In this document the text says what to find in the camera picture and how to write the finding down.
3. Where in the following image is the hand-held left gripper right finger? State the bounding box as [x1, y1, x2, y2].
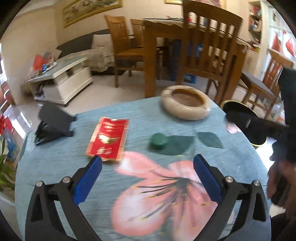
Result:
[193, 154, 272, 241]

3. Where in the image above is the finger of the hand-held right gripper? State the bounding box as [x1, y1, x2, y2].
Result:
[225, 111, 289, 139]

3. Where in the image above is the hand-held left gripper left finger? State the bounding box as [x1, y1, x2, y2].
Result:
[25, 155, 102, 241]

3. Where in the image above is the black trash bin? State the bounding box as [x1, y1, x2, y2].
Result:
[220, 100, 267, 147]

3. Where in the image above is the red cigarette box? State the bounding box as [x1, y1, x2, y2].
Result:
[86, 117, 129, 163]

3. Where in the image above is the person's right hand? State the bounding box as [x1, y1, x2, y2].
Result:
[267, 162, 296, 200]

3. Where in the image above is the wooden chair with grey cushion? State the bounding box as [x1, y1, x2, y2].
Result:
[239, 50, 294, 121]

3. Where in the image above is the red paper decoration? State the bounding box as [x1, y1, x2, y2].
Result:
[272, 34, 284, 50]
[285, 38, 296, 58]

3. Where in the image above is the beige round ashtray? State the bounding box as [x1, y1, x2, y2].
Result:
[160, 85, 211, 120]

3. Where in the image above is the green round cap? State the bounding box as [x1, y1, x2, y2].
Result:
[149, 133, 169, 150]

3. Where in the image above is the black phone stand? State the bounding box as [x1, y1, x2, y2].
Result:
[35, 101, 77, 146]

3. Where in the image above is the blue floral tablecloth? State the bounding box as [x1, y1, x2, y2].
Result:
[14, 95, 271, 241]

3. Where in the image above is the green potted plant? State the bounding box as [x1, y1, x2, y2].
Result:
[0, 134, 18, 193]

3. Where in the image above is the blue plastic stool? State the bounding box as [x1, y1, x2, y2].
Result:
[171, 39, 198, 84]

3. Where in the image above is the white coffee table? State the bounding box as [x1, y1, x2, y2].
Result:
[21, 56, 93, 107]

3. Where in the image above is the red cardboard carton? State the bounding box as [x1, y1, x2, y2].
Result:
[0, 115, 13, 137]

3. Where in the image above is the tall wooden dining chair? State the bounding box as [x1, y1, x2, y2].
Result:
[177, 0, 243, 105]

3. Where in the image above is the beige lace sofa cover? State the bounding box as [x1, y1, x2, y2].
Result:
[87, 46, 116, 72]

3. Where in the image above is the wooden dining table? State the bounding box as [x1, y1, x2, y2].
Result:
[142, 19, 247, 106]

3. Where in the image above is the orange plastic bag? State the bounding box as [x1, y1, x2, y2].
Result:
[32, 54, 45, 70]

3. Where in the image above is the wooden chair with glossy seat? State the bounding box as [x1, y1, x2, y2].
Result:
[105, 15, 160, 88]

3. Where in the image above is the dark grey sofa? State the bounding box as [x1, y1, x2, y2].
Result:
[56, 29, 130, 76]

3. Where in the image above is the white pillow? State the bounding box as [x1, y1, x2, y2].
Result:
[91, 34, 112, 49]

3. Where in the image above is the lace table cover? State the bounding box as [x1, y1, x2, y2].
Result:
[143, 19, 185, 26]

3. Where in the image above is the horse painting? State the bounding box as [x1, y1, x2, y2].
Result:
[63, 0, 123, 28]

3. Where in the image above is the wall shelf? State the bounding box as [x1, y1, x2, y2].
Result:
[247, 0, 264, 55]

